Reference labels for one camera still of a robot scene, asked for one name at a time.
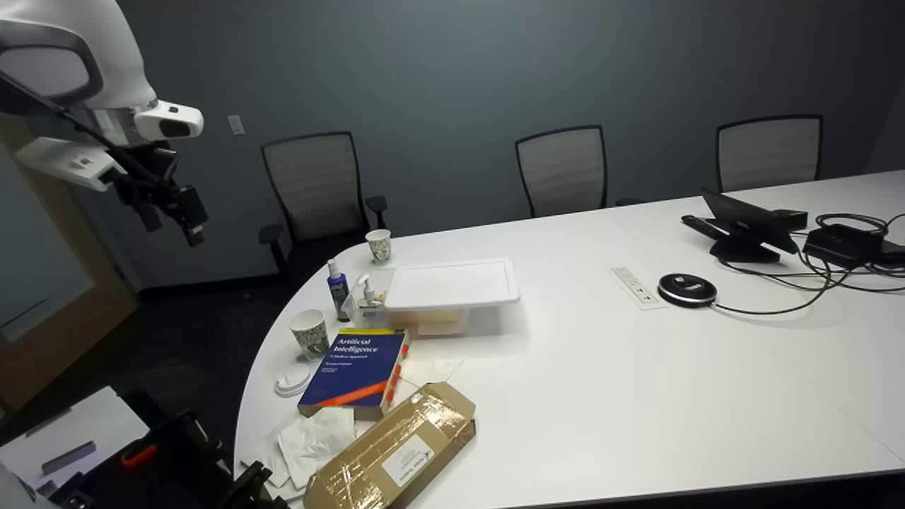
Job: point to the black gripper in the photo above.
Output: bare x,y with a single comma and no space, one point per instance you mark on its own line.
150,178

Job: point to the clear spray bottle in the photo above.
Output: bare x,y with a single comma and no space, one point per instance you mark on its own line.
374,287

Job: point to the clear plastic lidded container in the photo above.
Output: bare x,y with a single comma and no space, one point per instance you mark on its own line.
454,283

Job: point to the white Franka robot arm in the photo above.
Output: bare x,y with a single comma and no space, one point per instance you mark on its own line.
102,57

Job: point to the blue bottle white cap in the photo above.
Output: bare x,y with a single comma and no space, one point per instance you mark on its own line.
337,296

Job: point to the white plastic cup lid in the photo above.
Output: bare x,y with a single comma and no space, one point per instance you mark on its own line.
292,383

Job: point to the wooden door glass panel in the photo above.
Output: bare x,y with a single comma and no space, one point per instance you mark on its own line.
102,320

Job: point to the grey mesh office chair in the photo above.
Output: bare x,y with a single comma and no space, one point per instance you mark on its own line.
311,188
768,151
563,170

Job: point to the patterned paper cup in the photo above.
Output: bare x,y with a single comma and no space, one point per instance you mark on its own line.
381,246
310,335

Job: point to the white board sheet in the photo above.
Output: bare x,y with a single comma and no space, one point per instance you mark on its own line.
87,426

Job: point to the blue hardcover book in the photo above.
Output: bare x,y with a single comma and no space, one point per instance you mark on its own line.
355,371

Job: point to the orange black clamp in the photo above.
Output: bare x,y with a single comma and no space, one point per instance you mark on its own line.
255,485
136,455

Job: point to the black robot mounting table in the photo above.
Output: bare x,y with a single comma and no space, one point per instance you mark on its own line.
180,470

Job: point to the grey marker pen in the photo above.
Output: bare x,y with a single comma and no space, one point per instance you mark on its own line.
68,455

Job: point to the white paper napkin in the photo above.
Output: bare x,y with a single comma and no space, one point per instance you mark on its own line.
311,441

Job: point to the brown cardboard box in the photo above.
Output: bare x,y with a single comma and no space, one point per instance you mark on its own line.
396,454

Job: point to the round black speaker puck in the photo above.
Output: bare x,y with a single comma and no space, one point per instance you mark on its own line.
688,289

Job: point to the black conference phone device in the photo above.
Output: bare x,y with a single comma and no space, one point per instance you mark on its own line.
744,229

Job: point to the black power adapter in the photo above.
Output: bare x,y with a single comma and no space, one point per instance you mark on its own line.
845,245

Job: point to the white wall plate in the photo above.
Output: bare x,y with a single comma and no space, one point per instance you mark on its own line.
235,126

